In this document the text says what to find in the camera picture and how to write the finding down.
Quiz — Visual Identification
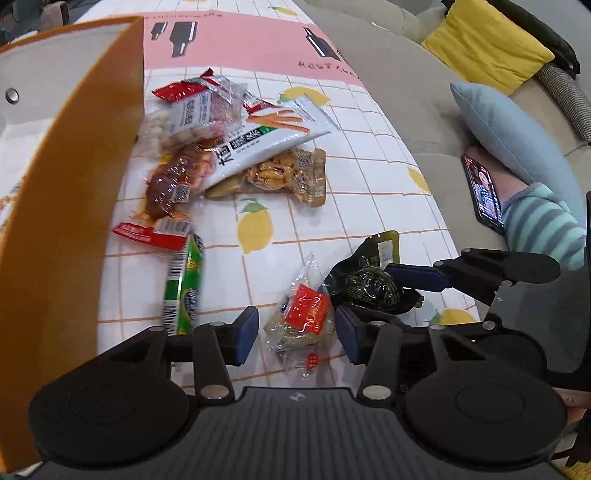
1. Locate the orange storage box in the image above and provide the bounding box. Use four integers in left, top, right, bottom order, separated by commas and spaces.
0, 16, 147, 472

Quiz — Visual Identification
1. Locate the red snack packet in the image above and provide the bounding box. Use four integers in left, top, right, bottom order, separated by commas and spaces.
153, 68, 253, 134

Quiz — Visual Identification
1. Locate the clear packet of white balls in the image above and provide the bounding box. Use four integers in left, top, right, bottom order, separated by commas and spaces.
141, 99, 218, 149

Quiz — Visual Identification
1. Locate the dark green snack packet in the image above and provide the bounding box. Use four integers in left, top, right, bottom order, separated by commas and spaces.
323, 230, 424, 316

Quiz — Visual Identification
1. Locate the clear peanut packet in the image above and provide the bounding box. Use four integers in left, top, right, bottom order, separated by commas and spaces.
205, 148, 328, 210

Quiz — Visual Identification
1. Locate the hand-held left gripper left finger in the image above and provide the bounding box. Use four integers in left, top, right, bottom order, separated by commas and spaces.
99, 305, 260, 400

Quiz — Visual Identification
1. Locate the smartphone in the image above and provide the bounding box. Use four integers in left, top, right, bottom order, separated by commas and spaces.
461, 154, 507, 232

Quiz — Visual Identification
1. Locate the yellow cushion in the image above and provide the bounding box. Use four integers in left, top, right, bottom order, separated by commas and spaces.
421, 0, 555, 97

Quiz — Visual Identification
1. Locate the white carrot-print snack packet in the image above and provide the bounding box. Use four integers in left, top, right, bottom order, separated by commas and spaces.
201, 95, 341, 197

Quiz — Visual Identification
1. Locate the beige sofa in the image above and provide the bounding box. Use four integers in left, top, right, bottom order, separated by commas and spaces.
295, 0, 591, 324

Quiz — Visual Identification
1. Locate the light blue cushion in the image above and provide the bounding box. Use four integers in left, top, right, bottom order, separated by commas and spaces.
450, 82, 587, 217

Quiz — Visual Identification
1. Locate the person's striped teal clothing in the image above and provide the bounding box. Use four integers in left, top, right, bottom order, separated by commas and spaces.
501, 182, 586, 271

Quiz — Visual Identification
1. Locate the lemon print tablecloth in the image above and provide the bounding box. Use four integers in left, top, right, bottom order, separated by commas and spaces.
0, 0, 481, 393

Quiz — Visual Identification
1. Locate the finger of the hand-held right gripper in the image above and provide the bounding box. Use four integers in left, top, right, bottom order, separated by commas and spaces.
385, 248, 562, 306

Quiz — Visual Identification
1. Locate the grey striped cushion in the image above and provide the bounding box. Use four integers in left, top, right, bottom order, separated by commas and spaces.
536, 62, 591, 144

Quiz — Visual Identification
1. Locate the small clear red-label packet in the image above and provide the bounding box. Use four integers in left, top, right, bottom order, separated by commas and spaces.
264, 253, 341, 377

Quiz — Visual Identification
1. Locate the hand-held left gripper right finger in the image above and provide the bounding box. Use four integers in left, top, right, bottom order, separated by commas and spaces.
335, 306, 490, 402

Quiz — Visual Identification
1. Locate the brown meat snack packet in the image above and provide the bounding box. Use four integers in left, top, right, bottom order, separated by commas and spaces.
112, 143, 218, 250

